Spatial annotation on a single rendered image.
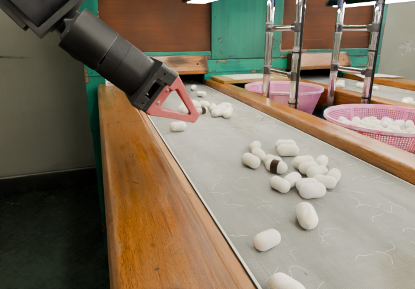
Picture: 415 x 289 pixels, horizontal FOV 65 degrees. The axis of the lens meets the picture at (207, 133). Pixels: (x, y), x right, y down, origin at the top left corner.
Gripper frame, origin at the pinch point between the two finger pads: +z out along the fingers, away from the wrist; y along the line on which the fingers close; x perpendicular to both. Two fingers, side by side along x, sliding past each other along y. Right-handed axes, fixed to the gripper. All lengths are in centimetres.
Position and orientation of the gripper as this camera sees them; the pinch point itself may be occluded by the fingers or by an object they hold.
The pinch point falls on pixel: (192, 115)
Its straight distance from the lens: 48.3
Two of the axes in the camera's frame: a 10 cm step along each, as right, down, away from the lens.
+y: -3.2, -2.9, 9.0
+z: 7.3, 5.3, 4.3
